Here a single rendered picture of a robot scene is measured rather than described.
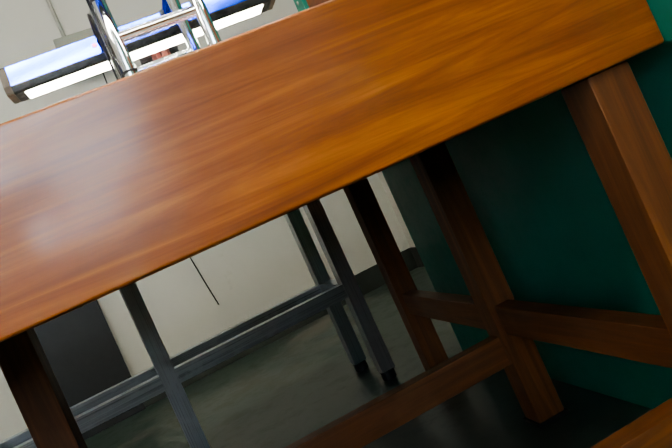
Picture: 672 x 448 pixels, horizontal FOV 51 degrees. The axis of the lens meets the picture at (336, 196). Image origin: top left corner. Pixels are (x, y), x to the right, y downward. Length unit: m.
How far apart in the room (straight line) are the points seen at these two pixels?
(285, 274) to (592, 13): 3.06
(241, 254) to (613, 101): 3.02
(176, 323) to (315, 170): 3.01
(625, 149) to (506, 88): 0.16
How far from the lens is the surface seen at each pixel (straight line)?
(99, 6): 1.25
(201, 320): 3.70
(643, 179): 0.88
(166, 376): 2.01
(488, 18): 0.81
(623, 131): 0.87
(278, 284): 3.76
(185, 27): 1.49
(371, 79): 0.74
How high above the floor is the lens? 0.58
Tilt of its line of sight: level
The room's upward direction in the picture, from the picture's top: 24 degrees counter-clockwise
